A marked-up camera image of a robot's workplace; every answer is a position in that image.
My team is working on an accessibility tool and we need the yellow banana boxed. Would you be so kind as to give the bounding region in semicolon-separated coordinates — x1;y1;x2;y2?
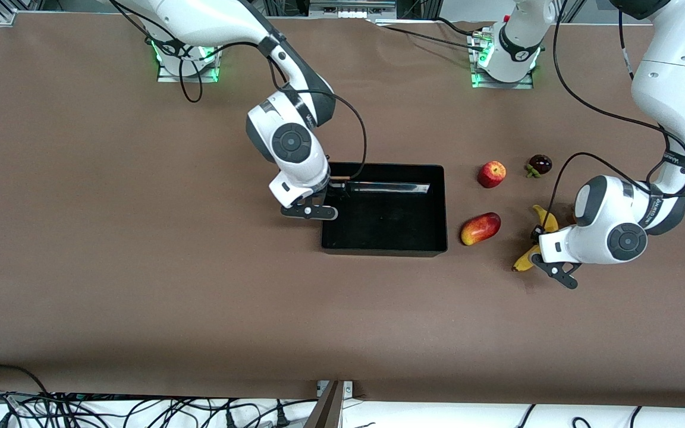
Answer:
512;205;558;272

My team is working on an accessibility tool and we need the black plastic box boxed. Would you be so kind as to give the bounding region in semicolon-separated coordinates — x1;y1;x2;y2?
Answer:
320;162;448;257

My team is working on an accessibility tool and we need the small red apple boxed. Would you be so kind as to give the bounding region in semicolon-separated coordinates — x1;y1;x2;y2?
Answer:
477;160;507;189

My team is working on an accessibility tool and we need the red yellow mango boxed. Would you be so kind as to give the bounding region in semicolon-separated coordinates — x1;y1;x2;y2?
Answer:
460;212;501;246

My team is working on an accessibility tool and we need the dark purple mangosteen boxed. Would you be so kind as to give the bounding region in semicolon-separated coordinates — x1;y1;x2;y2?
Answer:
525;154;553;179

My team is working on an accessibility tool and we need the brown table cover sheet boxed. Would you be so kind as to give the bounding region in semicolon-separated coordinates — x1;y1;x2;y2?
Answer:
0;12;685;408

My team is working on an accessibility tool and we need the dark slanted bar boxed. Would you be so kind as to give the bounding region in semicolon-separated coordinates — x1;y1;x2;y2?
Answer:
304;382;344;428

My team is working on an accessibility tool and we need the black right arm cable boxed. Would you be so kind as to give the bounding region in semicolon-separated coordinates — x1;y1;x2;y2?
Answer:
268;53;368;181

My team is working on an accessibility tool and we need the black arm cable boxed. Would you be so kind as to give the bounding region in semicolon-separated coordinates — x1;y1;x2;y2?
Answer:
268;53;368;181
542;0;685;250

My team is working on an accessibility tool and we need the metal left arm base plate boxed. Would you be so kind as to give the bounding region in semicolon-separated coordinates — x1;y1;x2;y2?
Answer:
470;33;535;90

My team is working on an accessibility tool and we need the black cable across table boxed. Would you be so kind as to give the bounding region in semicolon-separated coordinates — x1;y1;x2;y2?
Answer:
381;17;486;51

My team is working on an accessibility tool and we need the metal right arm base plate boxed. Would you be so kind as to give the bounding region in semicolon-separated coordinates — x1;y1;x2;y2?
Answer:
157;45;220;83

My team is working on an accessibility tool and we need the aluminium frame rack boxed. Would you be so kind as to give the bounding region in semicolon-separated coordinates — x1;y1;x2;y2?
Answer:
259;0;438;24

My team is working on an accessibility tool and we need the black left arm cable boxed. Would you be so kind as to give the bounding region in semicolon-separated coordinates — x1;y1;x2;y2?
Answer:
542;0;685;250

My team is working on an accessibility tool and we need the metal corner bracket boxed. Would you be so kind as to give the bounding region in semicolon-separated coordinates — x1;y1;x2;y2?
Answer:
318;380;354;399

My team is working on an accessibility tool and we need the black cable bundle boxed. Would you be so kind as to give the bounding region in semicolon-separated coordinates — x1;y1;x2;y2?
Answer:
0;389;319;428

